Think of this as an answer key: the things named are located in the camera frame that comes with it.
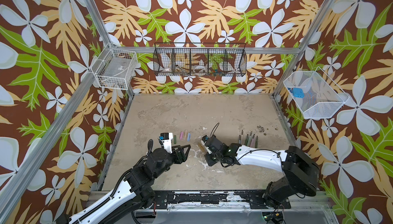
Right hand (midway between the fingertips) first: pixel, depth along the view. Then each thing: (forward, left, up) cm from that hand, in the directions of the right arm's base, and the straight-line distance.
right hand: (205, 156), depth 84 cm
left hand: (0, +10, +15) cm, 18 cm away
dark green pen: (+11, -27, -4) cm, 30 cm away
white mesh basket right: (+21, -62, +25) cm, 70 cm away
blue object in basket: (+28, -54, +22) cm, 64 cm away
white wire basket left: (+40, +51, +31) cm, 72 cm away
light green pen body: (+13, -24, -4) cm, 28 cm away
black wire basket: (+53, +2, +28) cm, 60 cm away
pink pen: (+8, -30, -4) cm, 31 cm away
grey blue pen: (+13, -29, -4) cm, 32 cm away
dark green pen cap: (+13, +18, -4) cm, 23 cm away
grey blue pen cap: (+15, +10, -3) cm, 18 cm away
